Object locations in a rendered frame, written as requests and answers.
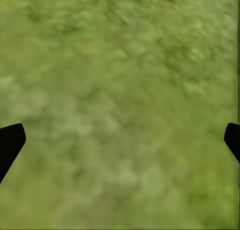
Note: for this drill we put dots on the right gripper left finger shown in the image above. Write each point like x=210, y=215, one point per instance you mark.
x=12, y=139

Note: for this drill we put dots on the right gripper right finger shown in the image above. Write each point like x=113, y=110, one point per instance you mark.
x=232, y=139

